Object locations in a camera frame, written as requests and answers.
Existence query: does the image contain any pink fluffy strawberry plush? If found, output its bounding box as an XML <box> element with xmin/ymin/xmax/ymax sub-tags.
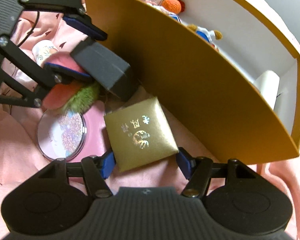
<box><xmin>42</xmin><ymin>51</ymin><xmax>100</xmax><ymax>114</ymax></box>

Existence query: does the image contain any dark grey small box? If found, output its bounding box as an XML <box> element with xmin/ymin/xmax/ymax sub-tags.
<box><xmin>70</xmin><ymin>37</ymin><xmax>139</xmax><ymax>101</ymax></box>

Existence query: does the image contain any gold square gift box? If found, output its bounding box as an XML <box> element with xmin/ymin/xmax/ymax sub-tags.
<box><xmin>104</xmin><ymin>97</ymin><xmax>178</xmax><ymax>172</ymax></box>

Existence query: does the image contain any round floral compact mirror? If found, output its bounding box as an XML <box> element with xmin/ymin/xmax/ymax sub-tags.
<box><xmin>37</xmin><ymin>110</ymin><xmax>87</xmax><ymax>161</ymax></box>

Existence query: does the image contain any crochet orange red flower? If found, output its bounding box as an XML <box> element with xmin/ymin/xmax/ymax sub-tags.
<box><xmin>161</xmin><ymin>0</ymin><xmax>185</xmax><ymax>14</ymax></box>

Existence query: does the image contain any long white cardboard box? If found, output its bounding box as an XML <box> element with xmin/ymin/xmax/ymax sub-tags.
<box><xmin>254</xmin><ymin>70</ymin><xmax>280</xmax><ymax>109</ymax></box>

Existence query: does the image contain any sailor bear plush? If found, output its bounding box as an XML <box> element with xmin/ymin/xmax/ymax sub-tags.
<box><xmin>168</xmin><ymin>13</ymin><xmax>223</xmax><ymax>51</ymax></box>

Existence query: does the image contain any white floral tube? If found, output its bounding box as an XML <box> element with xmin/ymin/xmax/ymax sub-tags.
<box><xmin>32</xmin><ymin>40</ymin><xmax>58</xmax><ymax>66</ymax></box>

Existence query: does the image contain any orange cardboard storage box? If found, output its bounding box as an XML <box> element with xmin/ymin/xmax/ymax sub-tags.
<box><xmin>85</xmin><ymin>0</ymin><xmax>300</xmax><ymax>165</ymax></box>

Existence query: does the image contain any pink cloud print duvet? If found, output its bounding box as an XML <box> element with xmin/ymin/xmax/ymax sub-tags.
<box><xmin>0</xmin><ymin>0</ymin><xmax>300</xmax><ymax>239</ymax></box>

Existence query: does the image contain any black cable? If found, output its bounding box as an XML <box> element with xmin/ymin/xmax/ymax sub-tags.
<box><xmin>16</xmin><ymin>11</ymin><xmax>41</xmax><ymax>48</ymax></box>

